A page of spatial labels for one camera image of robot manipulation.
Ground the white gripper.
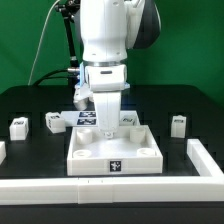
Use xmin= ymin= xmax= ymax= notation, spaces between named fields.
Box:
xmin=93 ymin=92 xmax=121 ymax=139

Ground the white square tabletop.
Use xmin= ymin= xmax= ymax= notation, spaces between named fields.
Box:
xmin=67 ymin=125 xmax=163 ymax=176

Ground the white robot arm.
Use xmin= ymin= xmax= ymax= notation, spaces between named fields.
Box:
xmin=74 ymin=0 xmax=161 ymax=138

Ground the white L-shaped obstacle fence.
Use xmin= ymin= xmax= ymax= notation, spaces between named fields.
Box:
xmin=0 ymin=139 xmax=224 ymax=205

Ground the white marker base plate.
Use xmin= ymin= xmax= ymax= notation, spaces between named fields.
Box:
xmin=60 ymin=109 xmax=141 ymax=128

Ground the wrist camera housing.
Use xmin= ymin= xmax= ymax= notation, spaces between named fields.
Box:
xmin=73 ymin=84 xmax=93 ymax=111

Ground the black cable bundle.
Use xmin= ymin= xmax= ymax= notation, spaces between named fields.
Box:
xmin=31 ymin=68 xmax=81 ymax=88

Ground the white cable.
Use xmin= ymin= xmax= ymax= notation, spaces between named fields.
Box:
xmin=27 ymin=0 xmax=62 ymax=86

